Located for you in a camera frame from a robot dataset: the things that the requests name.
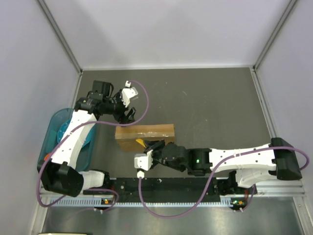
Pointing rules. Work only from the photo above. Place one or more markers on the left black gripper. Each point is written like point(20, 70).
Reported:
point(121, 118)

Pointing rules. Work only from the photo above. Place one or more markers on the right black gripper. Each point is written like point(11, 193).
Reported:
point(154, 145)

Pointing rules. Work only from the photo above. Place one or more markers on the yellow utility knife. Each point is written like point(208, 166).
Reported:
point(141, 142)

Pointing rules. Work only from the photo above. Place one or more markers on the brown cardboard express box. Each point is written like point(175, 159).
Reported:
point(126, 136)

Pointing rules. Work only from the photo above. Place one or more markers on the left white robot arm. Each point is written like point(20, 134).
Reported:
point(58, 171)

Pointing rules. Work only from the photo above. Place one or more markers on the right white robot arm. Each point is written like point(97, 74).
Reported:
point(249, 166)

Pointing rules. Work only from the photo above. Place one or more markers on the blue perforated plate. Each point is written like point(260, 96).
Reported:
point(64, 127)

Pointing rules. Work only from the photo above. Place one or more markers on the teal plastic bin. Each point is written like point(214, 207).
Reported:
point(50, 141)

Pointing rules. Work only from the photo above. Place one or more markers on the orange cup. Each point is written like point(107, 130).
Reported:
point(47, 157)

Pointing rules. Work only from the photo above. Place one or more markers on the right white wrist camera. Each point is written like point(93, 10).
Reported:
point(143, 162)

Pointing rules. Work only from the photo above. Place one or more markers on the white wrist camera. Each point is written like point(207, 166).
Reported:
point(143, 162)
point(128, 93)

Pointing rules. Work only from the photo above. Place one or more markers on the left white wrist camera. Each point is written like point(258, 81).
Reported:
point(128, 93)

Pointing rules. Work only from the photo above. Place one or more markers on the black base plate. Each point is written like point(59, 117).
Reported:
point(172, 190)

